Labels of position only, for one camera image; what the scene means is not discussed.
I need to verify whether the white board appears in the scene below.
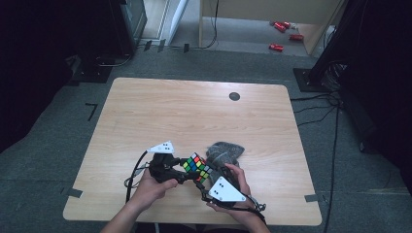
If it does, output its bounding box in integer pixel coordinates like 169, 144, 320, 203
167, 0, 190, 46

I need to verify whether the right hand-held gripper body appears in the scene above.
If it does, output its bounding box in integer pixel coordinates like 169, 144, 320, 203
192, 168, 248, 209

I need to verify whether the multicoloured puzzle cube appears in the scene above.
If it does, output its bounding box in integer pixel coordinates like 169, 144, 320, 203
182, 151, 214, 184

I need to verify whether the black stand base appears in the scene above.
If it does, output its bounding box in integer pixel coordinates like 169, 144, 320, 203
292, 67, 328, 93
68, 56, 114, 84

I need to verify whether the tangled cable bundle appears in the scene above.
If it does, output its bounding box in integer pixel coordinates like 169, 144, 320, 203
323, 60, 348, 92

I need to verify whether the wooden partition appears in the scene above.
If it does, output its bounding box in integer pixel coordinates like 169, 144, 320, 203
198, 0, 345, 56

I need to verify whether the grey tape strip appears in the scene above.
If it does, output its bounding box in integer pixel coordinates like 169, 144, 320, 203
60, 186, 84, 199
303, 193, 321, 204

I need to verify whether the hand-held gripper cable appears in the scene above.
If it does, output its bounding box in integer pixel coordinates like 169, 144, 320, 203
244, 193, 267, 226
124, 150, 150, 204

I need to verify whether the long black floor cable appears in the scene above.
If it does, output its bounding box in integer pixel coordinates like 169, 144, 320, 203
323, 103, 342, 233

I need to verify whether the black hanging cable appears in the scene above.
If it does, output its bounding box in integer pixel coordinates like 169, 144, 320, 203
193, 0, 221, 50

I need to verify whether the black curtain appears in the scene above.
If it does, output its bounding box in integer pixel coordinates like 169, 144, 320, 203
310, 0, 412, 195
0, 0, 115, 154

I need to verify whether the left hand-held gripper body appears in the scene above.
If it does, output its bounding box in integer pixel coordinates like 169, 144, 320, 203
147, 140, 186, 184

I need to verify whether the coiled black cable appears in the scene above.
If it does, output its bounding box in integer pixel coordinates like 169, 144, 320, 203
94, 52, 133, 68

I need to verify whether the person's right hand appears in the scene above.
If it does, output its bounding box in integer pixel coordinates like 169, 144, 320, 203
206, 163, 260, 224

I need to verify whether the right hand-held gripper cable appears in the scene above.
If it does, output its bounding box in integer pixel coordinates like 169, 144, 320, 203
244, 193, 267, 226

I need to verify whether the person's left hand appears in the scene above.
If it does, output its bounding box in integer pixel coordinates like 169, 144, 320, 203
128, 171, 180, 212

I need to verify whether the black cabinet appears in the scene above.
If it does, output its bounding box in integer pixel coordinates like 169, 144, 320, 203
109, 0, 149, 56

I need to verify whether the left hand-held gripper cable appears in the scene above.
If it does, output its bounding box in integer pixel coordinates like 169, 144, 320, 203
124, 150, 150, 204

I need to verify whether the grey fuzzy cloth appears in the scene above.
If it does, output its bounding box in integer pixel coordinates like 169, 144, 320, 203
205, 141, 246, 178

